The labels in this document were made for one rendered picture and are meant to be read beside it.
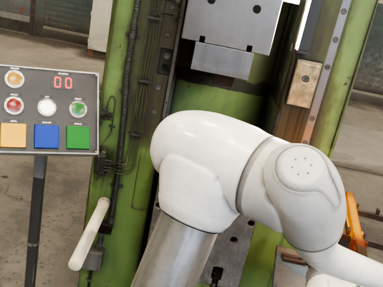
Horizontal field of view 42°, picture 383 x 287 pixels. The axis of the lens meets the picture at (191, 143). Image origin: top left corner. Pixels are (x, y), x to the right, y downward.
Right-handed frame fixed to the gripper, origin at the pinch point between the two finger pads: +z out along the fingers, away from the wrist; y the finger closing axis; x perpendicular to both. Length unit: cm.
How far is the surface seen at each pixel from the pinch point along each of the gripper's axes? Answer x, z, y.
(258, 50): 45, 32, -32
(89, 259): -55, 33, -80
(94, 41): -71, 529, -279
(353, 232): 0.9, 6.9, 10.4
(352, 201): 0.9, 30.2, 12.4
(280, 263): -26.3, 22.3, -6.0
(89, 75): 26, 19, -85
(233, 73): 36, 31, -38
